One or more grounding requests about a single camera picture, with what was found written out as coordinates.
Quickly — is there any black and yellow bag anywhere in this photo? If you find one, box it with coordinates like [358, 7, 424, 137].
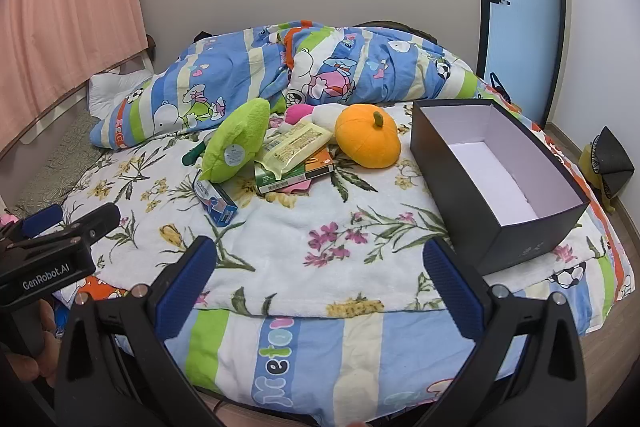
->
[577, 126, 636, 212]

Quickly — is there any green marker pen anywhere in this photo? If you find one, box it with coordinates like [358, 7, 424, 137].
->
[181, 142, 208, 166]

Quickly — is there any pink curtain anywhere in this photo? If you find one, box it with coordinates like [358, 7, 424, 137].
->
[0, 0, 151, 124]

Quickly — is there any green plush toy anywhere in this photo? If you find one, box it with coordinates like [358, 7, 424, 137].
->
[199, 98, 272, 184]

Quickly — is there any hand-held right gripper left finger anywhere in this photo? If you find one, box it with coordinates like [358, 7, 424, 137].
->
[54, 236, 221, 427]

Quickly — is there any frosted glass door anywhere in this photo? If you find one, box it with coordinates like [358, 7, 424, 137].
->
[472, 0, 571, 128]

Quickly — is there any black strap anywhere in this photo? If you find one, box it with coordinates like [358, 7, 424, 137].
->
[488, 73, 522, 108]

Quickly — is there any yellowish clear snack packet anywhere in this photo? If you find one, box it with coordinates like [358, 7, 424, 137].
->
[261, 121, 335, 180]

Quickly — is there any green medicine box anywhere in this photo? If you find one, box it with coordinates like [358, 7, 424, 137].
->
[254, 148, 337, 196]

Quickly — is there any blue carton box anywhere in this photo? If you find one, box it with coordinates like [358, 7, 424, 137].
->
[192, 169, 239, 228]

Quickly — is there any white pillow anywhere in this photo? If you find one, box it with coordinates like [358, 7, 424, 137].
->
[89, 71, 154, 118]

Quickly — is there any cartoon printed blue duvet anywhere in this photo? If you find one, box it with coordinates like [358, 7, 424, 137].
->
[90, 21, 507, 152]

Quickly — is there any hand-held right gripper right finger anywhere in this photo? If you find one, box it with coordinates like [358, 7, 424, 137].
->
[422, 237, 588, 427]

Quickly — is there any grey patterned mattress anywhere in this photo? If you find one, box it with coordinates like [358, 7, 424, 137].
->
[10, 112, 108, 218]

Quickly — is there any dark bag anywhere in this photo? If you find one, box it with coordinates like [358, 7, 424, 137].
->
[350, 21, 439, 45]

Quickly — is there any person's left hand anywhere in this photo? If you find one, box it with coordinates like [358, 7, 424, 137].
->
[0, 298, 67, 389]

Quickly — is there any pink and white plush toy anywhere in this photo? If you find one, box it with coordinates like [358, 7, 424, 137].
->
[272, 103, 351, 130]

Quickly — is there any white floral blanket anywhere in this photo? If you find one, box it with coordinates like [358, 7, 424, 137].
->
[62, 102, 621, 318]

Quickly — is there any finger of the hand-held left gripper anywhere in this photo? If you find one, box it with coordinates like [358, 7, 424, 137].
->
[0, 205, 64, 253]
[30, 203, 122, 253]

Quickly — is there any orange pumpkin plush toy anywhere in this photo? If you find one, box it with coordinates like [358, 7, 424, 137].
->
[334, 103, 402, 169]

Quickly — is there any black cardboard box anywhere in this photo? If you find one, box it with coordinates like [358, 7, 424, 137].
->
[410, 99, 591, 277]

